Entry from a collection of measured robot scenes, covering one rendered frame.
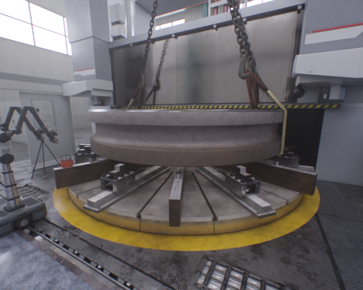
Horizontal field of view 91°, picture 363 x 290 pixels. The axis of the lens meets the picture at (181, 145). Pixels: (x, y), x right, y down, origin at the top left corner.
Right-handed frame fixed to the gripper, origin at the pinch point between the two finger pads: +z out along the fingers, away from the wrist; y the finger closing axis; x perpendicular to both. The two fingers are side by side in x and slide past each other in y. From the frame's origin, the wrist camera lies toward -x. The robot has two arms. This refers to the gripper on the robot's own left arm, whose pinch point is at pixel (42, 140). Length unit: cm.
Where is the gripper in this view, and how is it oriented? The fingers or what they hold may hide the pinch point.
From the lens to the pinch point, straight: 408.8
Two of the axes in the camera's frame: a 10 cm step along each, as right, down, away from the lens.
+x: -4.2, 6.4, -6.5
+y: -8.8, -0.9, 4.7
